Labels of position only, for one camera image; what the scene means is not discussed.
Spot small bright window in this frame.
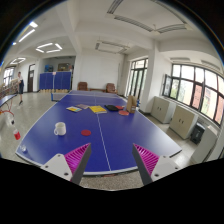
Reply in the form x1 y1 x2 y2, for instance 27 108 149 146
2 66 16 87

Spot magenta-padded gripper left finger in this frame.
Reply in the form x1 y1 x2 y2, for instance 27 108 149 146
40 142 93 186

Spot blue-framed barrier panel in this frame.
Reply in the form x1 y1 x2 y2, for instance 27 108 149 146
50 92 70 102

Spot large black-framed window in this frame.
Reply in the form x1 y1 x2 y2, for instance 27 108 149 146
162 63 224 126

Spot dark wooden door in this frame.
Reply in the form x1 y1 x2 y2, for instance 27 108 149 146
27 63 36 93

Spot white mug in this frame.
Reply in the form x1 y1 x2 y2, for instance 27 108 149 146
53 121 67 137

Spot blue folded table tennis tables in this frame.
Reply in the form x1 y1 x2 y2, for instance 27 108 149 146
39 71 73 91

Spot ceiling light group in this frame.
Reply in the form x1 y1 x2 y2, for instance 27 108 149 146
9 20 64 66

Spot blue table with red legs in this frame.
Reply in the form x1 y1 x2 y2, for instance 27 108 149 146
0 94 18 116

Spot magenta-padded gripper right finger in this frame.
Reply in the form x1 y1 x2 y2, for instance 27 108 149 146
131 143 182 186

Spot person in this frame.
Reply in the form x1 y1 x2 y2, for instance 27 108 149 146
16 71 25 106

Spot colourful book display row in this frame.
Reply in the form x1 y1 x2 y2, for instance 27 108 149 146
0 79 20 98

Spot black bin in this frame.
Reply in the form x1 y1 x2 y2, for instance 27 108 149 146
189 122 206 145

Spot yellow book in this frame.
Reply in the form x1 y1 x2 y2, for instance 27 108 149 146
88 105 108 115

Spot black-framed glass double door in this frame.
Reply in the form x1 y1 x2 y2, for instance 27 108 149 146
127 58 149 100

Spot grey thin book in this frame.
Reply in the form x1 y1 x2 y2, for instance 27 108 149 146
75 103 90 110

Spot brown cardboard box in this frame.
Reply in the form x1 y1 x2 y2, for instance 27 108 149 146
125 95 138 114

